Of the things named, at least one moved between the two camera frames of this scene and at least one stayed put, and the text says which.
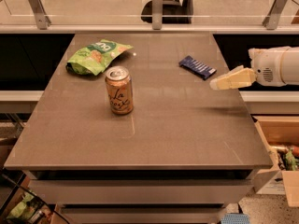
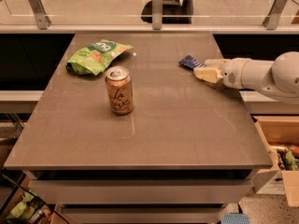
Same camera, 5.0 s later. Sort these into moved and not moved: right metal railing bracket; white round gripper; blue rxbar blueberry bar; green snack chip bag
Moved: white round gripper
Not moved: right metal railing bracket; green snack chip bag; blue rxbar blueberry bar
